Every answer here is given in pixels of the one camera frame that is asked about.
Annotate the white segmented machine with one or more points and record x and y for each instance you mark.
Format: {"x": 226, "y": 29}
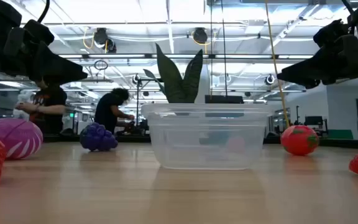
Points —
{"x": 25, "y": 96}

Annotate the purple toy grapes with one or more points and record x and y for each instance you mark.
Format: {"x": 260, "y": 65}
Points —
{"x": 98, "y": 138}

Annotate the clear plastic tupperware container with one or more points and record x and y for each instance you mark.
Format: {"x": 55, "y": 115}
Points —
{"x": 166, "y": 155}

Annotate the green panel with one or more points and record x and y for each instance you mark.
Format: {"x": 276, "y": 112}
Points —
{"x": 340, "y": 134}

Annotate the person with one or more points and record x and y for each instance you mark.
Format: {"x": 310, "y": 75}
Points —
{"x": 106, "y": 112}
{"x": 50, "y": 99}

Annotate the black metal table frame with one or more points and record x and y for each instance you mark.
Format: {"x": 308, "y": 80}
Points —
{"x": 337, "y": 142}

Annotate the red toy tomato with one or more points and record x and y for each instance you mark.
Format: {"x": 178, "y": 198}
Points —
{"x": 299, "y": 140}

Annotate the green plant in white pot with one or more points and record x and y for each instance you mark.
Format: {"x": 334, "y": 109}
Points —
{"x": 172, "y": 84}

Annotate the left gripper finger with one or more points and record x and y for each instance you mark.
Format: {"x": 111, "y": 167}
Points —
{"x": 54, "y": 65}
{"x": 78, "y": 76}

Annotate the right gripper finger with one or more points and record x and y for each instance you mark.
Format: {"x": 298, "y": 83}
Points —
{"x": 315, "y": 68}
{"x": 283, "y": 76}

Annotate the black monitor workstation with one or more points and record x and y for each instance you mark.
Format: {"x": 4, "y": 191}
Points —
{"x": 313, "y": 120}

